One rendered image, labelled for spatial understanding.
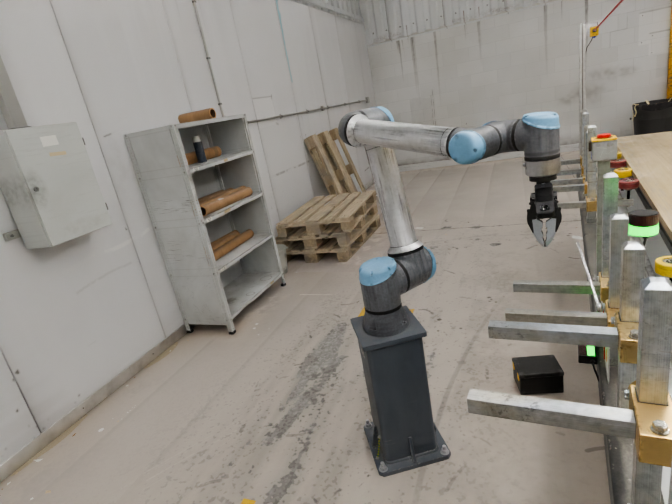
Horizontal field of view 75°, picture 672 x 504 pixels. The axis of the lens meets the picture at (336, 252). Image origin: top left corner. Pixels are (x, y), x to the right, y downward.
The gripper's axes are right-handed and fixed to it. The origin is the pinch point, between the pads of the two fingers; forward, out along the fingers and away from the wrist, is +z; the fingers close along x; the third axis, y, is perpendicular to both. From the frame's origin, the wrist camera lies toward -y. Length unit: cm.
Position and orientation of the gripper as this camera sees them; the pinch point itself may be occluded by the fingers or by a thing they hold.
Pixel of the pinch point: (544, 243)
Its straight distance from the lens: 141.5
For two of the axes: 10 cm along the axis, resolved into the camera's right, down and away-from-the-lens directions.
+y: 4.2, -3.6, 8.4
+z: 1.8, 9.3, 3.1
